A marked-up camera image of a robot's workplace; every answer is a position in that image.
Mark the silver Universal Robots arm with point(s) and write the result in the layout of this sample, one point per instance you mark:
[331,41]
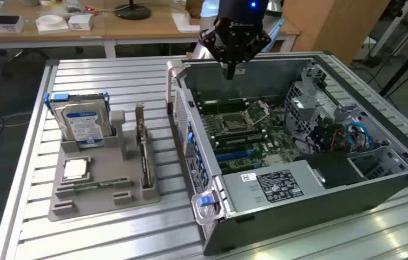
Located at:
[206,8]

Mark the grey power supply unit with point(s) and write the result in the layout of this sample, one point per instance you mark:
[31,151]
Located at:
[247,195]

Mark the green graphics card with bracket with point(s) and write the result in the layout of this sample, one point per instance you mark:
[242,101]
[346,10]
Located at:
[146,151]

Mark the open metal socket cover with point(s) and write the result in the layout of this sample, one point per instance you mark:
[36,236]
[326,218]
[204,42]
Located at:
[259,111]

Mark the CPU socket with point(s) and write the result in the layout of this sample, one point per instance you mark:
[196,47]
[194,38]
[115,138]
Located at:
[235,122]

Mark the blue expansion slot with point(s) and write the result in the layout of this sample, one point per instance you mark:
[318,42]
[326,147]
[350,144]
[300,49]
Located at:
[234,155]

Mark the brown cardboard box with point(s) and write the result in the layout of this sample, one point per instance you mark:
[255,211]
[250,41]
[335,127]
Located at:
[195,8]

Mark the green motherboard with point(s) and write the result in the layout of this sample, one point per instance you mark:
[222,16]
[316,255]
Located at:
[262,151]

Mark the wooden desk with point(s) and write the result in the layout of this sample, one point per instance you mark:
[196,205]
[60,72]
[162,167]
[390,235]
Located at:
[135,29]

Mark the blue case release latch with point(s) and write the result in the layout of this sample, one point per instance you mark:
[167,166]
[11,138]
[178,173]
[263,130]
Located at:
[206,201]

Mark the open black PC case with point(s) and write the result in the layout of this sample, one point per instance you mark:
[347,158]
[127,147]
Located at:
[334,216]

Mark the black lamp base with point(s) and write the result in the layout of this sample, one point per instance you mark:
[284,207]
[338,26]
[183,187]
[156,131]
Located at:
[134,12]

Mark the grey parts rack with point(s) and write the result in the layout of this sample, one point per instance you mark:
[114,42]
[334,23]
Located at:
[114,168]

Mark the black tripod stand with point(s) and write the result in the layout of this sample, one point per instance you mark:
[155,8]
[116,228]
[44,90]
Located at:
[387,88]

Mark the black chair base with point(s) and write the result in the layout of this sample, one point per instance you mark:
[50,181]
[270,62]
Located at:
[19,55]

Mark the small white labelled box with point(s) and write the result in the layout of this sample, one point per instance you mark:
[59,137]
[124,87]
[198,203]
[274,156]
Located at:
[80,23]

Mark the silver CPU chip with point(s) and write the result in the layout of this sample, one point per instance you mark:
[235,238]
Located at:
[76,169]

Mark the hard disk in blue caddy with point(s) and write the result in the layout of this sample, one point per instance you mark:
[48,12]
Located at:
[80,124]

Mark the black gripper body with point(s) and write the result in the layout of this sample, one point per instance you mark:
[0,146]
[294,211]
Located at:
[242,32]

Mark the perforated metal drive cage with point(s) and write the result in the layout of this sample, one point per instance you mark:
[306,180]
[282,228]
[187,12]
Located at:
[307,119]

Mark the green RAM stick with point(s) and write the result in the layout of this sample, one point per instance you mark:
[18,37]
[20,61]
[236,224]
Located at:
[95,185]

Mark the flat white box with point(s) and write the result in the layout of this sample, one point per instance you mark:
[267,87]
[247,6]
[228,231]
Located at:
[186,23]

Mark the grey metal disk bay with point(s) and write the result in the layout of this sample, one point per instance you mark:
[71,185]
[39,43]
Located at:
[376,162]

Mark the white box with black lid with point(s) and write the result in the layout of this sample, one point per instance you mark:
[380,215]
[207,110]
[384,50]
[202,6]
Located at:
[7,24]

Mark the installed dark RAM stick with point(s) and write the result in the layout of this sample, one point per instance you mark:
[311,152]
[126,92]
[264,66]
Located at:
[242,139]

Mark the blue card retention latch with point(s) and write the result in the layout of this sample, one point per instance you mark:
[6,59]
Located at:
[202,168]
[190,134]
[196,153]
[207,181]

